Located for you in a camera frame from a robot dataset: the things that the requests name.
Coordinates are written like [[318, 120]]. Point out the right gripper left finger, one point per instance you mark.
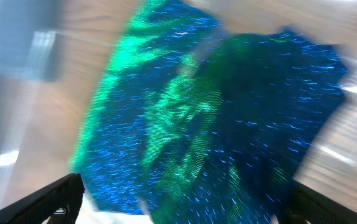
[[56, 203]]

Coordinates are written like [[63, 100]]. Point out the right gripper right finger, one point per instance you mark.
[[308, 206]]

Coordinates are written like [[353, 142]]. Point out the blue sequin fabric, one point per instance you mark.
[[193, 124]]

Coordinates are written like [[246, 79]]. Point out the clear plastic container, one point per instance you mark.
[[29, 43]]

